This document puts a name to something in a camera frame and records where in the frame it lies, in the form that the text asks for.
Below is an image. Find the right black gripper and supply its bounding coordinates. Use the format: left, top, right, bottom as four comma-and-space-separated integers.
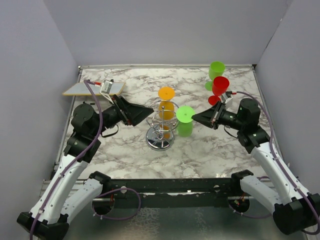
192, 100, 245, 131

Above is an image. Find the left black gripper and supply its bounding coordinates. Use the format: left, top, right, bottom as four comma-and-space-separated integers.
91, 94, 155, 137

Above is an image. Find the green wine glass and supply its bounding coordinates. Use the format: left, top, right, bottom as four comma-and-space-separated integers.
205, 61, 226, 92
176, 105, 196, 137

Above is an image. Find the red wine glass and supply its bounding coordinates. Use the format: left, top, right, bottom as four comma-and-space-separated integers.
208, 76, 230, 106

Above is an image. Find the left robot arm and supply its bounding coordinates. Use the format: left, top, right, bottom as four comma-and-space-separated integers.
17, 95, 154, 240

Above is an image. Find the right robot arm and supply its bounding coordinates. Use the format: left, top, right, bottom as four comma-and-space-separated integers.
192, 98, 320, 235

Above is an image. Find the chrome wine glass rack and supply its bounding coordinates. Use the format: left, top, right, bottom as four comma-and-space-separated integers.
145, 100, 179, 152

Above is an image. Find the lower orange wine glass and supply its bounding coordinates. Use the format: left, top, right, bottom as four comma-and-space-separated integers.
161, 125, 172, 140

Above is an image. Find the orange wine glass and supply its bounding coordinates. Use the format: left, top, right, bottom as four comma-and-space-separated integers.
158, 86, 175, 120
161, 125, 172, 140

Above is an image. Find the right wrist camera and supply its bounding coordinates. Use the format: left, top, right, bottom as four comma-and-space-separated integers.
220, 91, 233, 109

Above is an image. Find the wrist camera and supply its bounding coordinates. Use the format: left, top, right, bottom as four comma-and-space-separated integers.
220, 91, 233, 109
99, 79, 114, 96

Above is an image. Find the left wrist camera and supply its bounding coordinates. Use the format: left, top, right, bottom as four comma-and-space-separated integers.
99, 79, 114, 96

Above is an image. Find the small whiteboard yellow frame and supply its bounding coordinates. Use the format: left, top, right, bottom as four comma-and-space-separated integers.
62, 81, 126, 96

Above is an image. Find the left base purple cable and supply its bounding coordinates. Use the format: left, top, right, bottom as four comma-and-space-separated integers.
91, 186, 142, 222

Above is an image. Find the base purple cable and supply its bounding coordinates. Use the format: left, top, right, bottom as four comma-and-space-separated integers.
232, 174, 276, 219
91, 186, 142, 222

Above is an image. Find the black front mounting rail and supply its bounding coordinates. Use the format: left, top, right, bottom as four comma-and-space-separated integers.
89, 171, 244, 208

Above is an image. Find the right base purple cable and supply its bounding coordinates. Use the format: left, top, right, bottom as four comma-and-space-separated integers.
232, 174, 276, 219

